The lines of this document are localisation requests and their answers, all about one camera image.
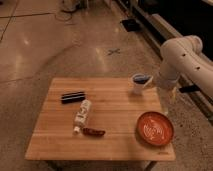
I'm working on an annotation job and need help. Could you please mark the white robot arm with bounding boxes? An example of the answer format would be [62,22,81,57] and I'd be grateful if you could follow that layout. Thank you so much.
[145,35,213,99]

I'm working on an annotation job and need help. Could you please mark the white squeeze bottle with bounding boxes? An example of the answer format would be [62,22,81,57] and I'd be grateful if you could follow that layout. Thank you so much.
[73,100,92,133]

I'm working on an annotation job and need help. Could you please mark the white cup with blue item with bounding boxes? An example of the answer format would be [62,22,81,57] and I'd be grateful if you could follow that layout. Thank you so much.
[132,73,150,95]

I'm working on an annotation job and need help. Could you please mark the wooden table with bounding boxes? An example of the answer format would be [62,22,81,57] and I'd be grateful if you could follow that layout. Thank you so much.
[25,78,175,161]

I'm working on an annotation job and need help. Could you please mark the dark red sausage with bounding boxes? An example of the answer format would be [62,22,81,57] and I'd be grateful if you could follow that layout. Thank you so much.
[82,128,106,137]

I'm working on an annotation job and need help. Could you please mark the orange patterned plate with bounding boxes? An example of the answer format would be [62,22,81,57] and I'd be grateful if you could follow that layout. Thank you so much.
[136,111,174,146]

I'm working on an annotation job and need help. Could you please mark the black floor mat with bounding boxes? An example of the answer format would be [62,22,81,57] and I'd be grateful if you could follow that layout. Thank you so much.
[121,19,140,32]

